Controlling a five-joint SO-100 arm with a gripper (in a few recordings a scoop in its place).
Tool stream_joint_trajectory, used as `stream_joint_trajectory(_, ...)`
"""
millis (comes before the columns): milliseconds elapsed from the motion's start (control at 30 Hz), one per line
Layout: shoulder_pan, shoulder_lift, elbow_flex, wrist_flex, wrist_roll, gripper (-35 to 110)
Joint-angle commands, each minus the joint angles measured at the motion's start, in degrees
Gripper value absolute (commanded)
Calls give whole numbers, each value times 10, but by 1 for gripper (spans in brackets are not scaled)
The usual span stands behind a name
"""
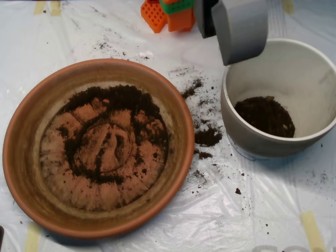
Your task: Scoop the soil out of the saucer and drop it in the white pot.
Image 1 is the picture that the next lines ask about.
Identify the dark soil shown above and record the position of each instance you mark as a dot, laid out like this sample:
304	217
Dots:
118	97
262	116

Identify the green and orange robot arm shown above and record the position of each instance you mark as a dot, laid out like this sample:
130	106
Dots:
178	19

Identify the long spilled soil streak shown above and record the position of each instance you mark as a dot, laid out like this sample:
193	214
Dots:
193	88

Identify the large spilled soil pile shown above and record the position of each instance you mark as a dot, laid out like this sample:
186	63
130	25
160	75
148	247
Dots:
207	136

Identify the white ceramic pot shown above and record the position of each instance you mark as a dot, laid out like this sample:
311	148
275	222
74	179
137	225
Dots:
262	147

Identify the small spilled soil patch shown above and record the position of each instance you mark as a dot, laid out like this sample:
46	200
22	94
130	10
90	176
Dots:
203	155

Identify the tiny soil clump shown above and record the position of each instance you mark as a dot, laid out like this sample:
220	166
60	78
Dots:
238	191

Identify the terracotta saucer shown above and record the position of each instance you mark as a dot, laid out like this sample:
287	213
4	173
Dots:
26	168

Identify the beige masking tape strip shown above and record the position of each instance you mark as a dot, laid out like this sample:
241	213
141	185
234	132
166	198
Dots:
39	8
55	8
32	239
288	6
312	231

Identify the clear plastic sheet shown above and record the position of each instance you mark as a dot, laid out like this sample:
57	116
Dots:
236	223

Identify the black object at edge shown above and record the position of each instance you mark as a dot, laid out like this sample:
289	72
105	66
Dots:
1	236

